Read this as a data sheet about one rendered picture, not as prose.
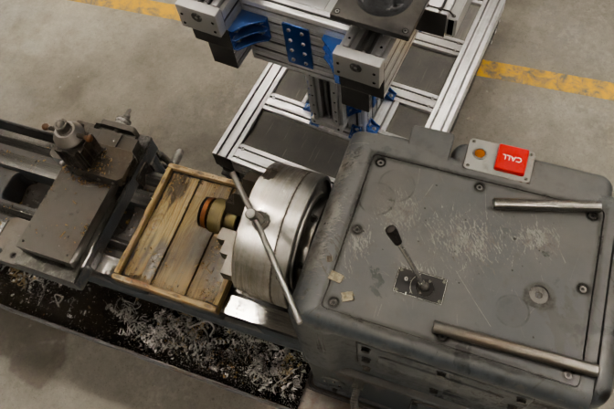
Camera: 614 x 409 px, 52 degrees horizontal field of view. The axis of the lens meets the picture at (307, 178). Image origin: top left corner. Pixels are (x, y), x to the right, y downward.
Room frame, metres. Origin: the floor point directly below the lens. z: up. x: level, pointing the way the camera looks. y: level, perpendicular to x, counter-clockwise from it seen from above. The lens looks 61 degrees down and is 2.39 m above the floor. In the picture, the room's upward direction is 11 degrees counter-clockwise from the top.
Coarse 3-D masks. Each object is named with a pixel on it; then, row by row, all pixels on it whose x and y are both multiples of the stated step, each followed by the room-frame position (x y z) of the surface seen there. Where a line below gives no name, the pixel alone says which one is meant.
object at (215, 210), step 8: (208, 200) 0.71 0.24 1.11; (216, 200) 0.71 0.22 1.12; (224, 200) 0.71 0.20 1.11; (200, 208) 0.69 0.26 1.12; (208, 208) 0.69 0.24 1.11; (216, 208) 0.68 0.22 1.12; (224, 208) 0.68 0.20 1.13; (200, 216) 0.68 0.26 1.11; (208, 216) 0.67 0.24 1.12; (216, 216) 0.66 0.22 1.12; (224, 216) 0.66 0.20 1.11; (232, 216) 0.66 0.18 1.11; (240, 216) 0.68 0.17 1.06; (200, 224) 0.67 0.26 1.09; (208, 224) 0.66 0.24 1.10; (216, 224) 0.65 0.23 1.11; (224, 224) 0.65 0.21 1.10; (232, 224) 0.65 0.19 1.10; (216, 232) 0.64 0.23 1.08
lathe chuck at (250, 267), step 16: (288, 176) 0.68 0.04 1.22; (304, 176) 0.68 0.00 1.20; (256, 192) 0.64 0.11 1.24; (272, 192) 0.64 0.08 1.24; (288, 192) 0.63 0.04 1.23; (256, 208) 0.60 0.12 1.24; (272, 208) 0.60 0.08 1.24; (240, 224) 0.58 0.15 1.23; (272, 224) 0.56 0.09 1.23; (240, 240) 0.55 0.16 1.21; (256, 240) 0.54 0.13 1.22; (272, 240) 0.53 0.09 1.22; (240, 256) 0.53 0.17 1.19; (256, 256) 0.52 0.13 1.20; (240, 272) 0.50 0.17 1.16; (256, 272) 0.49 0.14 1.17; (256, 288) 0.47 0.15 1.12
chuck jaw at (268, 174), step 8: (248, 176) 0.70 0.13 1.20; (256, 176) 0.70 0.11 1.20; (264, 176) 0.69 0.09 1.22; (272, 176) 0.69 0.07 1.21; (248, 184) 0.69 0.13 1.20; (248, 192) 0.68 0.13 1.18; (232, 200) 0.69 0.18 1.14; (240, 200) 0.67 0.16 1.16; (232, 208) 0.67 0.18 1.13; (240, 208) 0.66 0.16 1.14
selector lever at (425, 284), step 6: (402, 246) 0.41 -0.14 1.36; (402, 252) 0.41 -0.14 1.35; (408, 258) 0.40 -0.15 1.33; (408, 264) 0.39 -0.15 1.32; (414, 264) 0.39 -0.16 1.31; (414, 270) 0.38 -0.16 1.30; (420, 276) 0.38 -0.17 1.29; (420, 282) 0.37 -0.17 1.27; (426, 282) 0.37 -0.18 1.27; (420, 288) 0.36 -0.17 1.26; (426, 288) 0.36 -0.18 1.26; (432, 288) 0.36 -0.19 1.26; (420, 294) 0.35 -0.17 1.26; (426, 294) 0.35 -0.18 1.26
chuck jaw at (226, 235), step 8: (224, 232) 0.63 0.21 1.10; (232, 232) 0.63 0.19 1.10; (224, 240) 0.61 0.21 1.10; (232, 240) 0.61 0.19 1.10; (224, 248) 0.59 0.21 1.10; (232, 248) 0.59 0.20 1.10; (224, 256) 0.58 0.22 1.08; (224, 264) 0.55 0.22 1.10; (224, 272) 0.53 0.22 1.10; (240, 288) 0.50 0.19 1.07
